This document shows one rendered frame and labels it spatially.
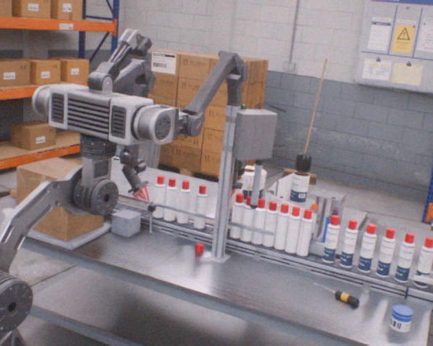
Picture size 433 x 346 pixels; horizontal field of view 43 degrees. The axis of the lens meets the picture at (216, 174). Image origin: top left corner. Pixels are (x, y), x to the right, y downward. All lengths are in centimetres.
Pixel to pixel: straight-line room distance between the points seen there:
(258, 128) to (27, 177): 102
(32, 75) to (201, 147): 199
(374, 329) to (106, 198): 108
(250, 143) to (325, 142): 482
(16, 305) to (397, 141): 545
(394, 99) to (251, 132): 461
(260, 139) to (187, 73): 383
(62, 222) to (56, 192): 36
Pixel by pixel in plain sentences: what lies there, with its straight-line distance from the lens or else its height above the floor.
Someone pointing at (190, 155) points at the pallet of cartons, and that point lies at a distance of 613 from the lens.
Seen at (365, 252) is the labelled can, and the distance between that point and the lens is 233.
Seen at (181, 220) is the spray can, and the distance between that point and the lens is 259.
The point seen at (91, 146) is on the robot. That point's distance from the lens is 205.
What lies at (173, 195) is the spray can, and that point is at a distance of 257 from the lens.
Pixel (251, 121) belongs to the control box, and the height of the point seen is 145.
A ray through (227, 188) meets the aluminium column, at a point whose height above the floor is 115.
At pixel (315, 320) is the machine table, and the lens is 205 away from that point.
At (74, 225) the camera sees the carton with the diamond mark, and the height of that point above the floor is 91.
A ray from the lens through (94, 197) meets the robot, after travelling 207.
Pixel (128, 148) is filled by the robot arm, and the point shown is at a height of 119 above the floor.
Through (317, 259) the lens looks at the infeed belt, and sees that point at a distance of 241.
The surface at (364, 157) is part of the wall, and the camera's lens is 688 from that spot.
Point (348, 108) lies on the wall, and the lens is 686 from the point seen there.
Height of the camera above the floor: 184
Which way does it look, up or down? 16 degrees down
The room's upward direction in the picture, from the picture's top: 6 degrees clockwise
